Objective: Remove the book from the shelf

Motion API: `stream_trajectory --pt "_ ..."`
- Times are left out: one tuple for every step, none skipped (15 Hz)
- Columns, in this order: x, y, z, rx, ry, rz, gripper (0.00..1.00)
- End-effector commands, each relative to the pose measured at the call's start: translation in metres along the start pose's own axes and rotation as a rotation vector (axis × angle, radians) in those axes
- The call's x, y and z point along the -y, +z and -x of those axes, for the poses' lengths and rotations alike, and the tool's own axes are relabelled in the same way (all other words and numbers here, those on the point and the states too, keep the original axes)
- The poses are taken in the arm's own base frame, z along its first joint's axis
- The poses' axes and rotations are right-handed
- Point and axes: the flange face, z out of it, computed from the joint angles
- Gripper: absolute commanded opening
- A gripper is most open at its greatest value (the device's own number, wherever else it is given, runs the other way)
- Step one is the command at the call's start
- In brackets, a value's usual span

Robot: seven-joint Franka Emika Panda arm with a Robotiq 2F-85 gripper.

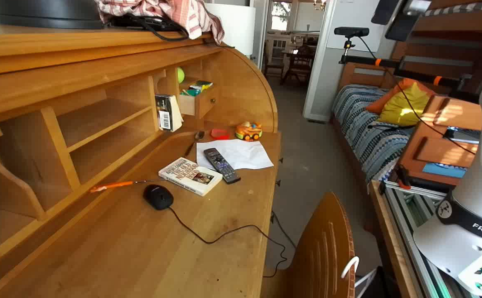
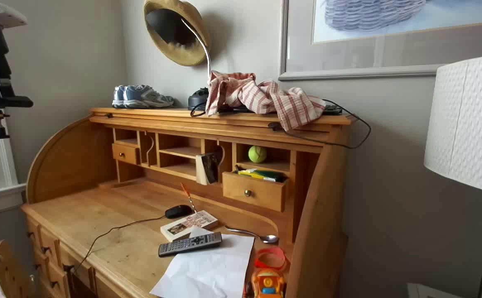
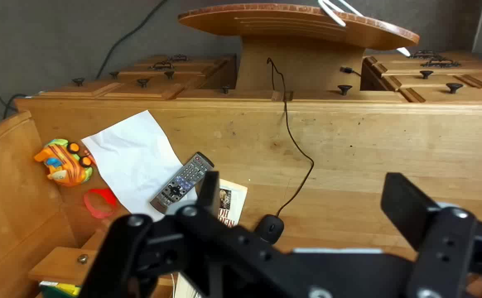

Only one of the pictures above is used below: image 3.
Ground black computer mouse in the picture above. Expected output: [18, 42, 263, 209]
[253, 214, 286, 246]

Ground green yellow flat item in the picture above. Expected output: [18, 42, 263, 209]
[38, 280, 81, 298]

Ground white paperback book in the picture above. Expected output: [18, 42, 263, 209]
[195, 178, 248, 229]

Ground orange toy car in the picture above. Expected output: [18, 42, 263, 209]
[31, 138, 96, 188]

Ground black mouse cable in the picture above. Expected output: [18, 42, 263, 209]
[265, 57, 316, 219]

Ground wooden drawer metal knob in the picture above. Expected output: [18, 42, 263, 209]
[29, 246, 106, 287]

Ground wooden chair back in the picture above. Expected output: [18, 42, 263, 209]
[177, 2, 420, 97]

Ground white paper sheet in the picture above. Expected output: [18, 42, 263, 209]
[79, 110, 183, 216]

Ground red plastic ring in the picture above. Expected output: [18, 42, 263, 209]
[82, 188, 121, 221]

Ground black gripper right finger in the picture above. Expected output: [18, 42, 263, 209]
[379, 171, 482, 298]

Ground grey remote control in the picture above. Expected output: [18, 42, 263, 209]
[149, 151, 215, 214]

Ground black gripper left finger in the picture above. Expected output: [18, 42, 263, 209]
[77, 170, 308, 298]

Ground wooden roll-top desk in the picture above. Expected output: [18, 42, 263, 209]
[0, 52, 482, 298]

